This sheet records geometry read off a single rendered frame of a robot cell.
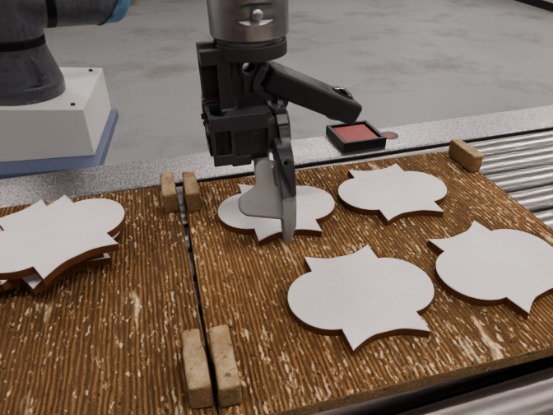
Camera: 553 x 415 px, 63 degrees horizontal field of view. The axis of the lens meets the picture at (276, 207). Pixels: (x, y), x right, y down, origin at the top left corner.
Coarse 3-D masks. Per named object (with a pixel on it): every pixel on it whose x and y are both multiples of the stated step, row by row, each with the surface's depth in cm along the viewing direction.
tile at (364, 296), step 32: (352, 256) 47; (320, 288) 43; (352, 288) 43; (384, 288) 43; (416, 288) 43; (320, 320) 40; (352, 320) 40; (384, 320) 40; (416, 320) 40; (352, 352) 38
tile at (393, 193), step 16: (352, 176) 61; (368, 176) 61; (384, 176) 61; (400, 176) 61; (416, 176) 61; (432, 176) 61; (352, 192) 58; (368, 192) 58; (384, 192) 58; (400, 192) 58; (416, 192) 58; (432, 192) 58; (352, 208) 55; (368, 208) 55; (384, 208) 55; (400, 208) 55; (416, 208) 55; (432, 208) 55
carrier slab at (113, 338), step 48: (144, 192) 59; (144, 240) 51; (48, 288) 45; (96, 288) 45; (144, 288) 45; (192, 288) 45; (0, 336) 40; (48, 336) 40; (96, 336) 40; (144, 336) 40; (0, 384) 36; (48, 384) 36; (96, 384) 36; (144, 384) 36
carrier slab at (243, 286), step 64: (448, 192) 59; (256, 256) 49; (320, 256) 49; (384, 256) 49; (256, 320) 41; (448, 320) 41; (512, 320) 41; (256, 384) 36; (320, 384) 36; (384, 384) 36
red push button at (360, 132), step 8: (336, 128) 78; (344, 128) 78; (352, 128) 78; (360, 128) 78; (368, 128) 78; (344, 136) 75; (352, 136) 75; (360, 136) 75; (368, 136) 75; (376, 136) 75
